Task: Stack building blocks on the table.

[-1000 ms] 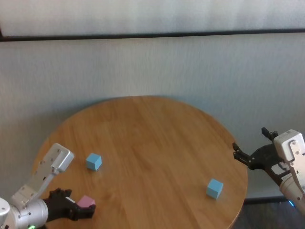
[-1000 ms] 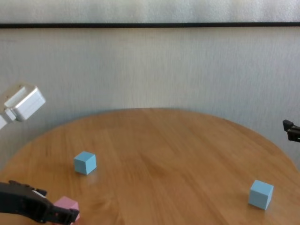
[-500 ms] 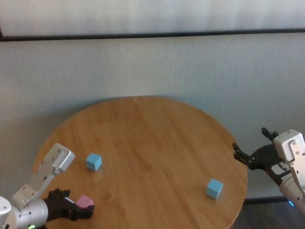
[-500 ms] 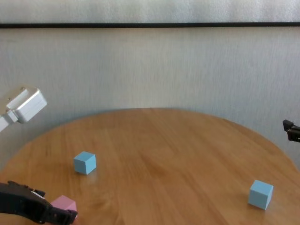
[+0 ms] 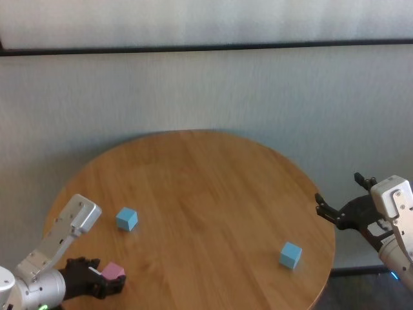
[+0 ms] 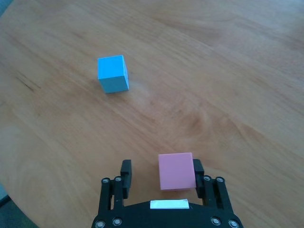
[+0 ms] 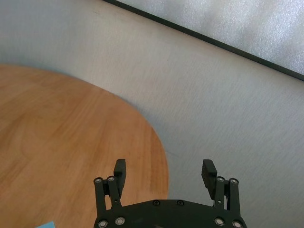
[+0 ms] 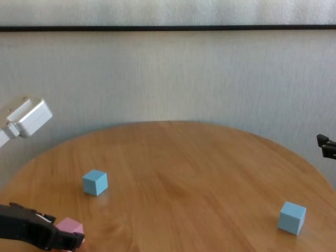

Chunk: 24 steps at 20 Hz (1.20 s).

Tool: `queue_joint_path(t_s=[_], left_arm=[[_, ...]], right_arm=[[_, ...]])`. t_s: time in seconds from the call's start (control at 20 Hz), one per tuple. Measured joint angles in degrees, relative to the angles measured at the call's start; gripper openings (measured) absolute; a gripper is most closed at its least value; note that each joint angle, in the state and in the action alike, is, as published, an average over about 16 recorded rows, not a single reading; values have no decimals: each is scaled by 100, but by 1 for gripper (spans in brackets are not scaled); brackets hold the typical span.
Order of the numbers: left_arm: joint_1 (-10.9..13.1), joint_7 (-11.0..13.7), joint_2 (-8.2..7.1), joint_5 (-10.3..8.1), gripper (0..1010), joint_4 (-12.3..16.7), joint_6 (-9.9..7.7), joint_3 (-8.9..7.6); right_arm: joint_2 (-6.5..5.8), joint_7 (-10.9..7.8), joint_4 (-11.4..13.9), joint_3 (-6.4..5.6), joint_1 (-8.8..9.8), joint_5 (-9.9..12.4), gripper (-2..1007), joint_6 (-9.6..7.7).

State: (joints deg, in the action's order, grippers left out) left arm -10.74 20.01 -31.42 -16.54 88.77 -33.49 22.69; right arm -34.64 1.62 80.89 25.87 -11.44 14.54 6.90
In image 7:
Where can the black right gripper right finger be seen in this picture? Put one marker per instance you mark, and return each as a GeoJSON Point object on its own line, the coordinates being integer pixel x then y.
{"type": "Point", "coordinates": [209, 178]}

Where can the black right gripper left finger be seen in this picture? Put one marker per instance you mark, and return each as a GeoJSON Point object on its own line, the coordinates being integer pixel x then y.
{"type": "Point", "coordinates": [120, 175]}

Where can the light blue cube block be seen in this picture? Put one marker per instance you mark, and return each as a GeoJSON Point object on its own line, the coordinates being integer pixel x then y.
{"type": "Point", "coordinates": [48, 225]}

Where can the frosted white window panel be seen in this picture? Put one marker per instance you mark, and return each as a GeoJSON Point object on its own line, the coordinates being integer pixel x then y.
{"type": "Point", "coordinates": [237, 21]}

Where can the black wall rail strip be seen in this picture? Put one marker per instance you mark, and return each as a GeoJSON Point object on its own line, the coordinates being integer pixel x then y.
{"type": "Point", "coordinates": [202, 35]}

